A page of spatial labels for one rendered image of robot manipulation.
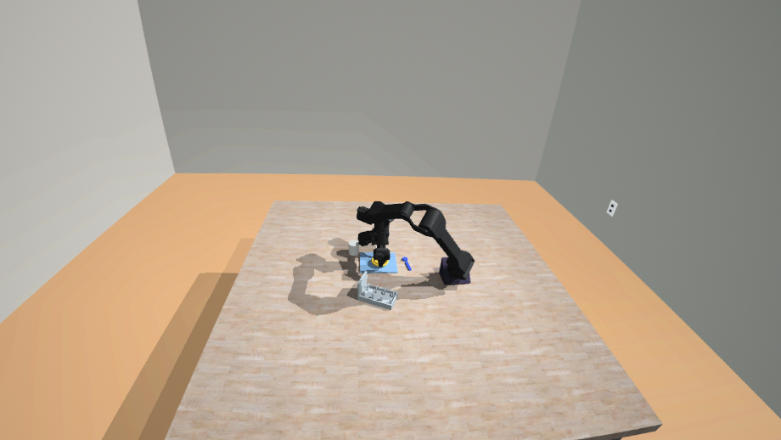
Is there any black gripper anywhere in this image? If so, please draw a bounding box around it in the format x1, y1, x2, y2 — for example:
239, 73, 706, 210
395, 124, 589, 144
374, 229, 391, 268

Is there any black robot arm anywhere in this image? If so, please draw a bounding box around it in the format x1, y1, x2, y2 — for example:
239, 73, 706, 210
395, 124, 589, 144
357, 201, 475, 280

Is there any grey dish rack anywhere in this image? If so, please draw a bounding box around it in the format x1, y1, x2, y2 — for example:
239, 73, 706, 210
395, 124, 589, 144
357, 271, 398, 310

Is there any light blue mat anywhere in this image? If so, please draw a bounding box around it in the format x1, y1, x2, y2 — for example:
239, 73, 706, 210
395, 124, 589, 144
360, 252, 398, 274

